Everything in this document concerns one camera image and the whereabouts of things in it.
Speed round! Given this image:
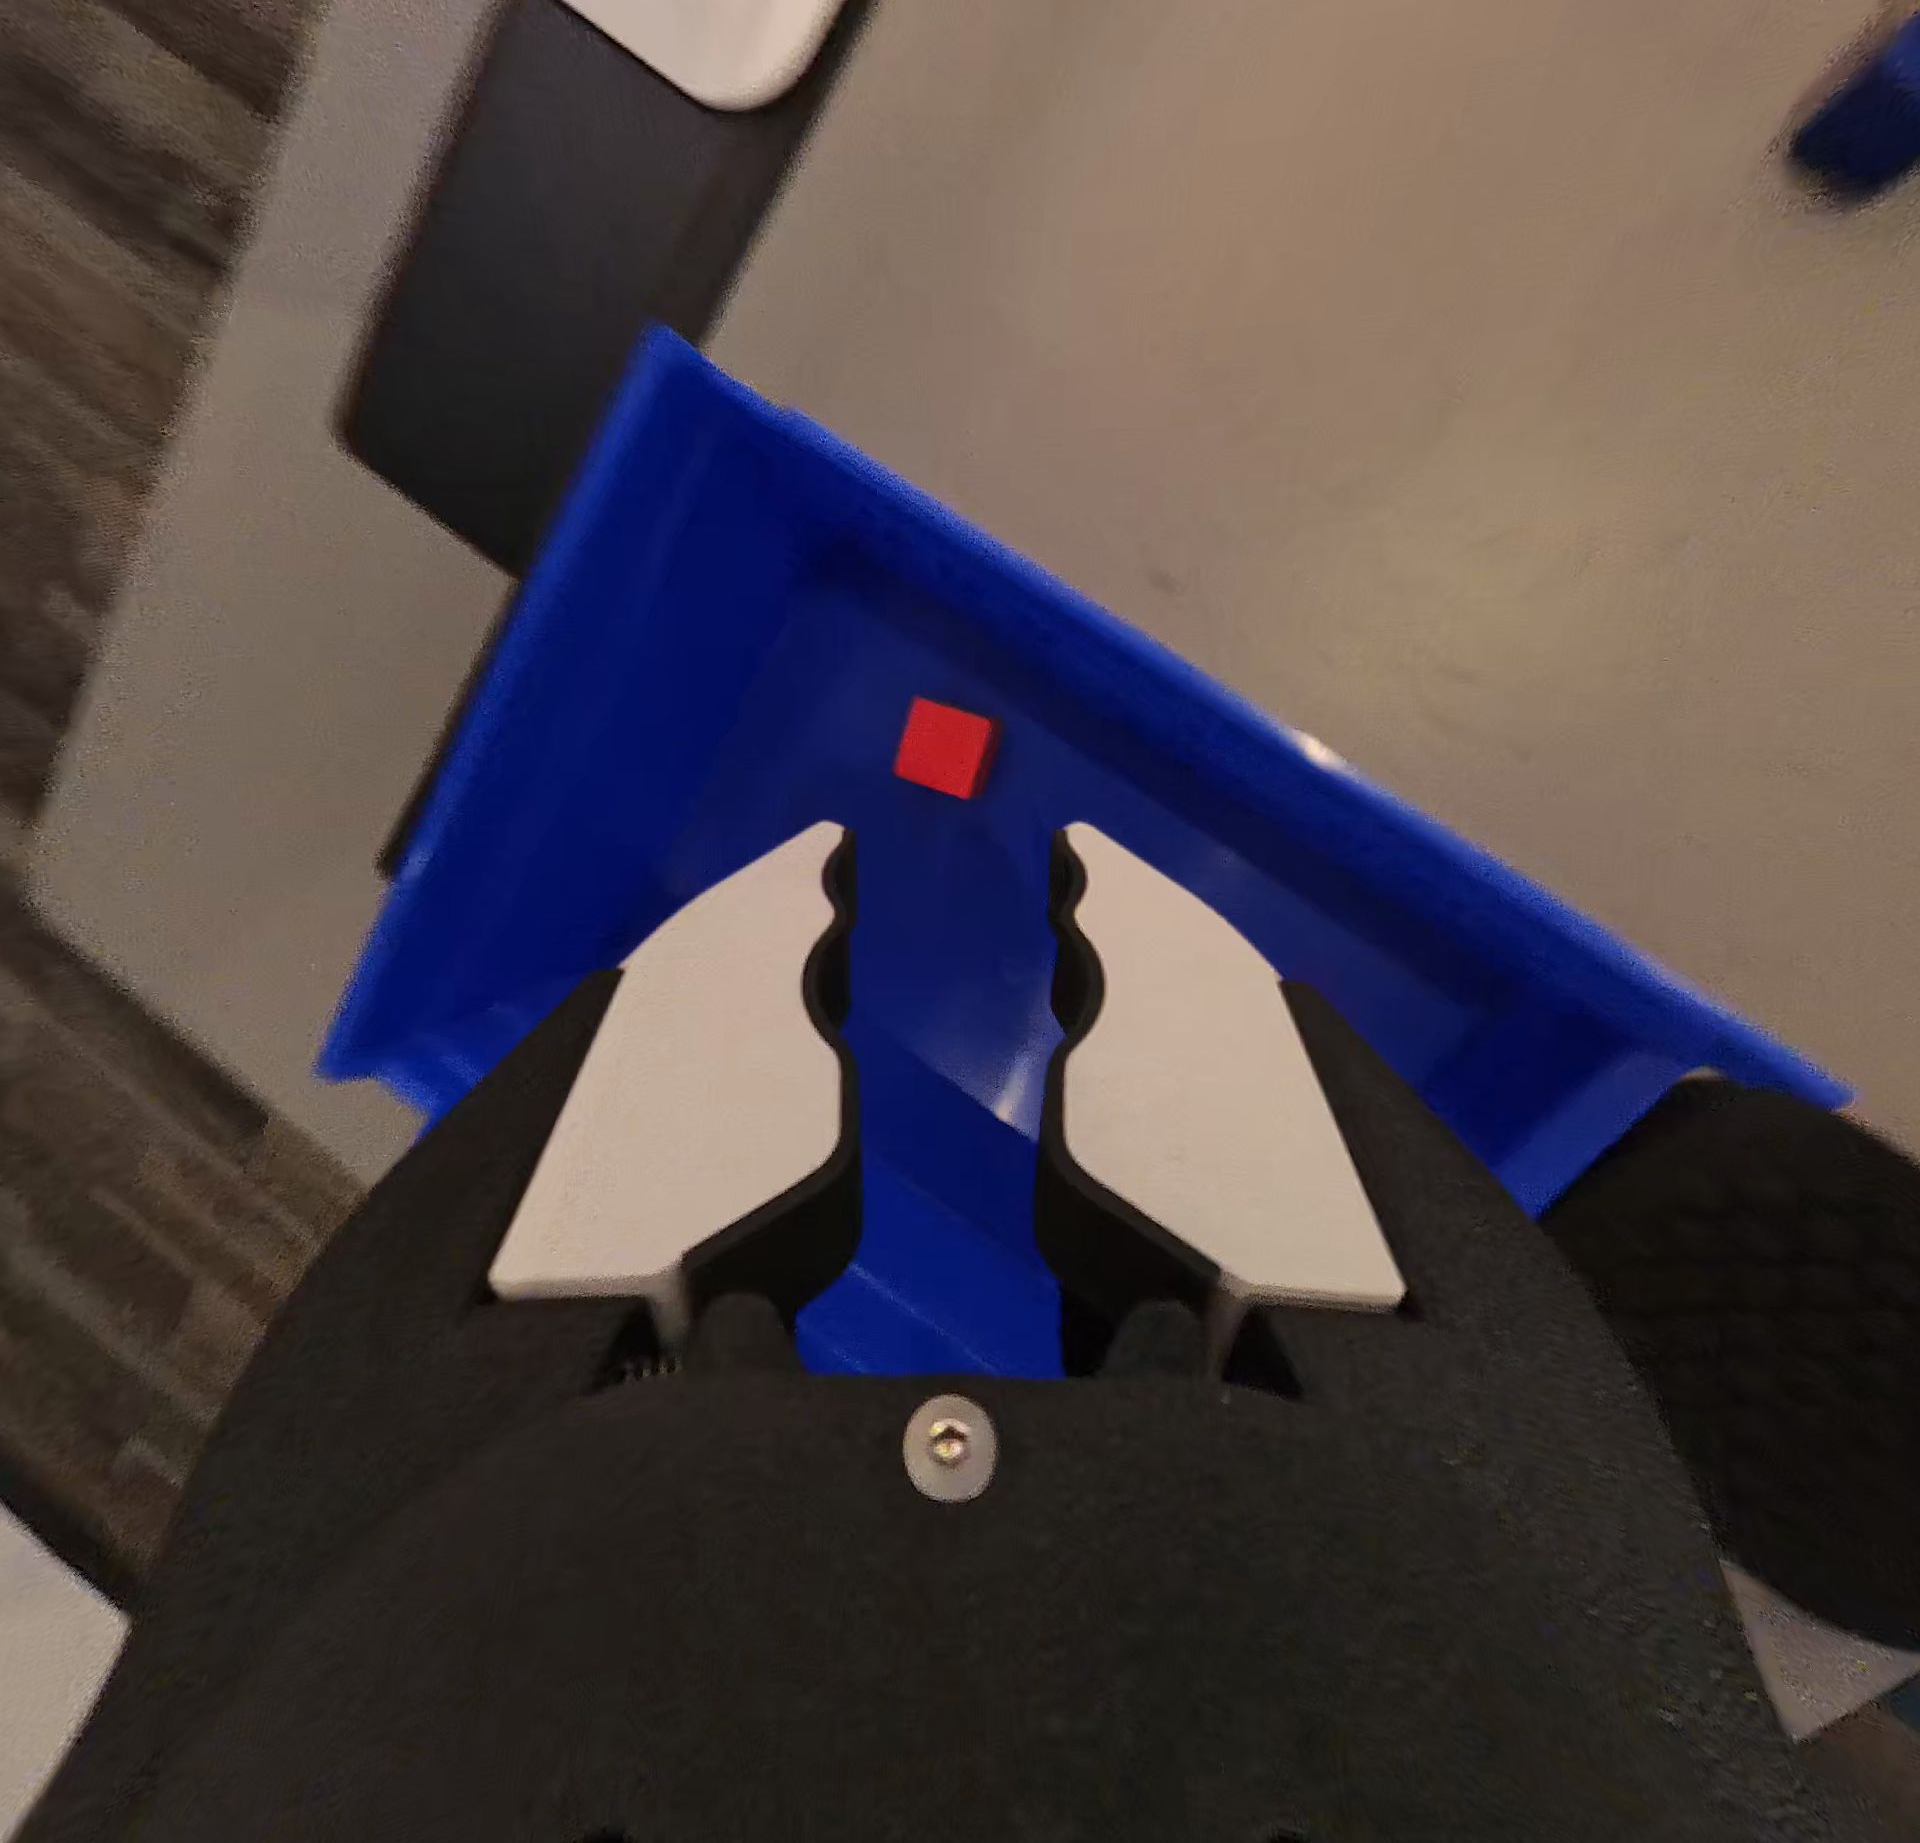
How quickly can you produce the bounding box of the black padded wrist rest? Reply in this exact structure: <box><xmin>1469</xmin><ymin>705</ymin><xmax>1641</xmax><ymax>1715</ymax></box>
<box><xmin>1546</xmin><ymin>1068</ymin><xmax>1920</xmax><ymax>1650</ymax></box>

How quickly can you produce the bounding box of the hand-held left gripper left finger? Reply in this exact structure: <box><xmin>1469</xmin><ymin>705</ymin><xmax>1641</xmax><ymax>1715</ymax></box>
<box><xmin>488</xmin><ymin>819</ymin><xmax>863</xmax><ymax>1372</ymax></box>

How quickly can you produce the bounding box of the blue plastic bin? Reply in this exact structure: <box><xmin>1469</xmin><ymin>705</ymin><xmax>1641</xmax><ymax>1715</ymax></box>
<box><xmin>316</xmin><ymin>319</ymin><xmax>1853</xmax><ymax>1379</ymax></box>
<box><xmin>1789</xmin><ymin>5</ymin><xmax>1920</xmax><ymax>208</ymax></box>

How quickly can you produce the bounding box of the white side table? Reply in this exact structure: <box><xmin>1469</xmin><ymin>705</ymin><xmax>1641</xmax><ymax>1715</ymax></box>
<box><xmin>0</xmin><ymin>1505</ymin><xmax>133</xmax><ymax>1843</ymax></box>

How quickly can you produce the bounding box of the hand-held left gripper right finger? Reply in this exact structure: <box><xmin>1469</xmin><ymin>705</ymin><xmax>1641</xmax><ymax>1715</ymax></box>
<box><xmin>1036</xmin><ymin>822</ymin><xmax>1410</xmax><ymax>1375</ymax></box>

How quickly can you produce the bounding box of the red wooden cube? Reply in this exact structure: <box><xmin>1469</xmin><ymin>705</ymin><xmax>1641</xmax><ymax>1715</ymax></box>
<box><xmin>891</xmin><ymin>696</ymin><xmax>1002</xmax><ymax>797</ymax></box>

